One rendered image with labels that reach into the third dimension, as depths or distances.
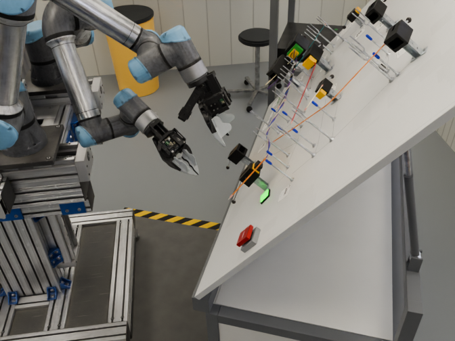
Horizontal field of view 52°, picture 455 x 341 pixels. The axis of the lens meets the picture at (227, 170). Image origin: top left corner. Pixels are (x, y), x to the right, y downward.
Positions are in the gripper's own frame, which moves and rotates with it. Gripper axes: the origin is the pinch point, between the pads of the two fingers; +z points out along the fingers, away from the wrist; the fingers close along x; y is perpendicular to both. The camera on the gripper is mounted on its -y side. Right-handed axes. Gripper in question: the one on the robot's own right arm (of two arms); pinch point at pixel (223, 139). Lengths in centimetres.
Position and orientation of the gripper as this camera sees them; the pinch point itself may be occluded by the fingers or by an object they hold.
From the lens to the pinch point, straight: 142.0
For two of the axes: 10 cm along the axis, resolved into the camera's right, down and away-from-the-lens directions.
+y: 8.8, -3.7, -3.1
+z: 4.6, 8.1, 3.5
